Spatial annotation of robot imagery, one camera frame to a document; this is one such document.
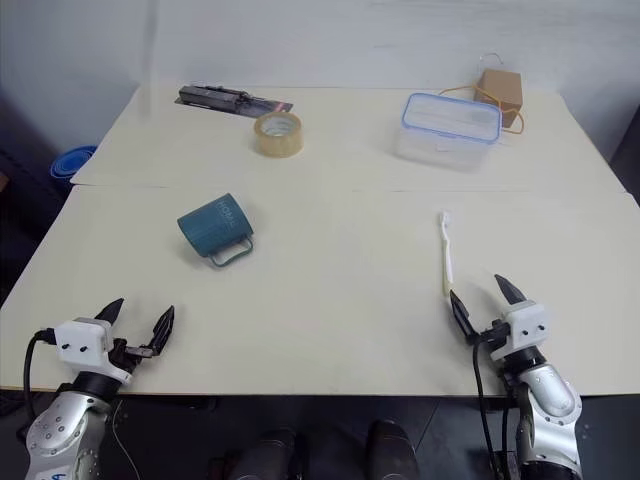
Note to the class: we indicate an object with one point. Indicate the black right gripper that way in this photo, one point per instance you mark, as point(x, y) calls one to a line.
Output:
point(495, 331)

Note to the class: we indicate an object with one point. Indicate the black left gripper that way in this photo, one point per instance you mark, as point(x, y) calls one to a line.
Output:
point(124, 352)

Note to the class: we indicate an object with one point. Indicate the small brown paper bag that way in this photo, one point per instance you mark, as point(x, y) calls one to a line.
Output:
point(502, 95)

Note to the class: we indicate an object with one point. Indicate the clear packing tape roll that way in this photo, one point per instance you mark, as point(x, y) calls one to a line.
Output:
point(278, 136)

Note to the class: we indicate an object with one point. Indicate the black stapler tool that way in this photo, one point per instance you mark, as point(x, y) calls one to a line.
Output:
point(227, 99)

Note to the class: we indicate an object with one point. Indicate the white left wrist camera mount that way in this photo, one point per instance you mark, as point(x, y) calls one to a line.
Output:
point(80, 341)

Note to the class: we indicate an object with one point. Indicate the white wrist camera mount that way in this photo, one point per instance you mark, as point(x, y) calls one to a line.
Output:
point(80, 341)
point(522, 327)

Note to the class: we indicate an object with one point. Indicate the white toothbrush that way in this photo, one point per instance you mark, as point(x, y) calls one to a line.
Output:
point(446, 252)

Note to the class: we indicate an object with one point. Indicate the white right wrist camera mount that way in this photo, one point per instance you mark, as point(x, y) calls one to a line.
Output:
point(522, 327)

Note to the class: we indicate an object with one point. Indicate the yellow rubber band loop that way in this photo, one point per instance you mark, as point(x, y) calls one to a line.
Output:
point(520, 125)

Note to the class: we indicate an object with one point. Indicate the clear container with blue lid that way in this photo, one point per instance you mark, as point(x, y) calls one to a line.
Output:
point(447, 131)

